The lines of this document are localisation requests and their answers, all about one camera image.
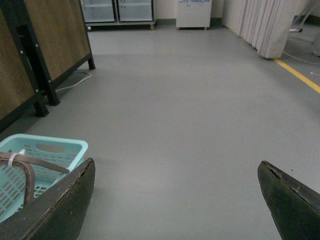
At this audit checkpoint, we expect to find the wooden display stand panel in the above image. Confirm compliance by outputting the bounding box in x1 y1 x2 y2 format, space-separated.
0 0 96 107

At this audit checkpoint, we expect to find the white zip tie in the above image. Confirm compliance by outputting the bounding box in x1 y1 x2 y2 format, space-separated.
7 149 26 167

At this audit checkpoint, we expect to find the white curtain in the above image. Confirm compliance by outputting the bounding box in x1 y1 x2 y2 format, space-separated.
222 0 320 59

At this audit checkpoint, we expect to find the white chest freezer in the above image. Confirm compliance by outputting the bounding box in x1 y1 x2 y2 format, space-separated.
176 0 212 30

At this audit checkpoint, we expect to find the light blue plastic basket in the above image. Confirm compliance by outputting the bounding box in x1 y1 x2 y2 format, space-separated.
0 134 88 222

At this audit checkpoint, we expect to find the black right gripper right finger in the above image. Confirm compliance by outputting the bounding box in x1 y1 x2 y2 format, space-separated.
257 161 320 240

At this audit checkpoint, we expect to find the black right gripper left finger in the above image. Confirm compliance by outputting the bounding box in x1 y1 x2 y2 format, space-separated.
0 158 96 240

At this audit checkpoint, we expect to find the glass door refrigerator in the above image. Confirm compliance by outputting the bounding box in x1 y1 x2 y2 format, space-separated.
80 0 156 31

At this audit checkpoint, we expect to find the brown basket handle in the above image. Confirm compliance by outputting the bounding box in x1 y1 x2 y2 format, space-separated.
0 152 70 207

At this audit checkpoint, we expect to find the white floor cable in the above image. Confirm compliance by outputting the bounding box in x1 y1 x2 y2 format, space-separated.
54 71 92 93

